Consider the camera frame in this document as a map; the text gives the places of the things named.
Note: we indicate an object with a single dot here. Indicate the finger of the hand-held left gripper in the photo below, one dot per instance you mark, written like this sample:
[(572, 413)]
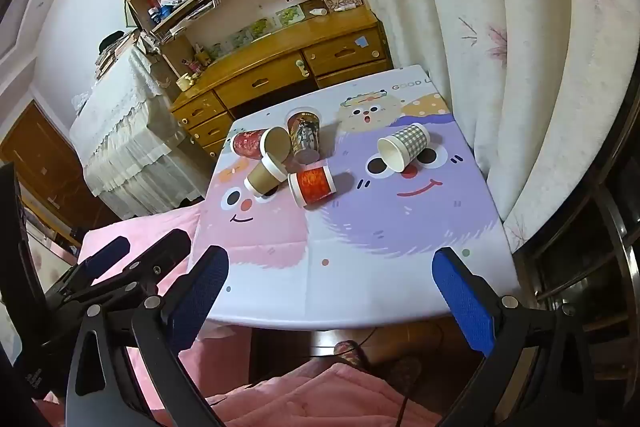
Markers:
[(107, 253), (160, 252)]

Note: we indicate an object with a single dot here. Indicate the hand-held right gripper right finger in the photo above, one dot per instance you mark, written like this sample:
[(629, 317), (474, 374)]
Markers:
[(465, 302)]

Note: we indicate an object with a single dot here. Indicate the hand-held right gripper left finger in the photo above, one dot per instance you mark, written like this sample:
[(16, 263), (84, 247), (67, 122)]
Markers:
[(200, 297)]

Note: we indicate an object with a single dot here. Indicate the brown paper cup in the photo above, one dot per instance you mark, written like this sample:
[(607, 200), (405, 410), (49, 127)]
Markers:
[(259, 182), (275, 147)]

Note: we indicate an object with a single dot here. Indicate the dark red paper cup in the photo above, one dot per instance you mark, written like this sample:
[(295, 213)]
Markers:
[(246, 143)]

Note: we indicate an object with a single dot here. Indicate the orange red paper cup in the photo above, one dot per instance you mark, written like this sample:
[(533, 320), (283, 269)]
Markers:
[(315, 184)]

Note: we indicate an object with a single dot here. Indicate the checked paper cup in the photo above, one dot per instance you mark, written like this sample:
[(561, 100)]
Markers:
[(410, 139)]

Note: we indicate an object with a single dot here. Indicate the dark printed paper cup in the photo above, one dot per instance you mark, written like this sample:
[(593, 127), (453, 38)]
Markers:
[(304, 137)]

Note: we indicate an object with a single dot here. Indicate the pink bed sheet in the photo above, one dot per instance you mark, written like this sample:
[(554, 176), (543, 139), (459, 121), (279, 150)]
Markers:
[(150, 227)]

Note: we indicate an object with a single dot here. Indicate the dark floral slipper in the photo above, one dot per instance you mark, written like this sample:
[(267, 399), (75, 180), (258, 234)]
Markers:
[(351, 353), (405, 372)]

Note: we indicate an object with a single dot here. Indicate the cartoon printed tablecloth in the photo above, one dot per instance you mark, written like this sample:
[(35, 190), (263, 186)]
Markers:
[(400, 232)]

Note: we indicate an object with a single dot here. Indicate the wooden door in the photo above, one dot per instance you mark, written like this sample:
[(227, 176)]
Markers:
[(40, 157)]

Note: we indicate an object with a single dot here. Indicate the white lace furniture cover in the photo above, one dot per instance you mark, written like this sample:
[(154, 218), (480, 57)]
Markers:
[(125, 132)]

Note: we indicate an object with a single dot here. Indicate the pink quilted blanket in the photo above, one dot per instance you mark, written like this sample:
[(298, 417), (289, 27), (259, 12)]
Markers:
[(310, 399)]

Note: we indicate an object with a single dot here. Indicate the cream plush toy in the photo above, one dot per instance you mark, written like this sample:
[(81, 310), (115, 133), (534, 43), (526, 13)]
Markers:
[(187, 83)]

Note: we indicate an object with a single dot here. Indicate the stack of books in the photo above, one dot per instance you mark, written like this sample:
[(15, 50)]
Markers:
[(112, 63)]

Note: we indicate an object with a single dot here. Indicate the wooden desk with drawers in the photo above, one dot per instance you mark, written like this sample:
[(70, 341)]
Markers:
[(280, 49)]

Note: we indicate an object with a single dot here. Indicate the green picture card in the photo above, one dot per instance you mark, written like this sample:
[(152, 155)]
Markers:
[(290, 15), (260, 29)]

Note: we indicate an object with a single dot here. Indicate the white tube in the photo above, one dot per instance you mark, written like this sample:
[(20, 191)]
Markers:
[(318, 12)]

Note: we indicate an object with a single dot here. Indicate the metal window frame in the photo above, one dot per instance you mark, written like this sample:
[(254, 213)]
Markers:
[(620, 257)]

